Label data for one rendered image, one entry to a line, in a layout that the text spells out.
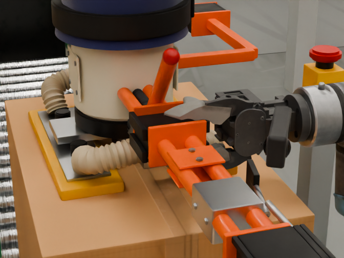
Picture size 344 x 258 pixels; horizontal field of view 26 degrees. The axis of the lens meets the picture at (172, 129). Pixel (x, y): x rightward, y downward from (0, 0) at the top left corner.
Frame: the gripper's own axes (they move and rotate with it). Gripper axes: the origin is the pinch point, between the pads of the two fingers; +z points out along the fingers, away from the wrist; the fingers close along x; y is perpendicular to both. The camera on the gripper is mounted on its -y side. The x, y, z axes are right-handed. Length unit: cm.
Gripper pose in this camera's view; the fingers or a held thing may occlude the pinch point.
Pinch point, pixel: (174, 140)
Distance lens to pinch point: 102.5
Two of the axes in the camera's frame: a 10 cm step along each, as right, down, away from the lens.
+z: -9.5, 1.2, -2.7
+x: -0.1, -9.2, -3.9
